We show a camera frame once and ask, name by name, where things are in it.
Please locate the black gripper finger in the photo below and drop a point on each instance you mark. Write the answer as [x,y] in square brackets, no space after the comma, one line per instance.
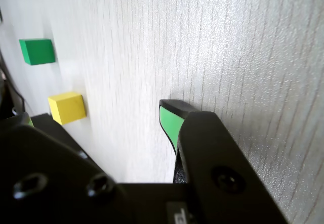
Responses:
[38,158]
[215,153]

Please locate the green cube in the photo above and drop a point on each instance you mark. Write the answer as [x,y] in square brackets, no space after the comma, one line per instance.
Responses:
[38,52]

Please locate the yellow cube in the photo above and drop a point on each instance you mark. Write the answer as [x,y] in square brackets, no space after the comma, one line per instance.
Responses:
[67,107]

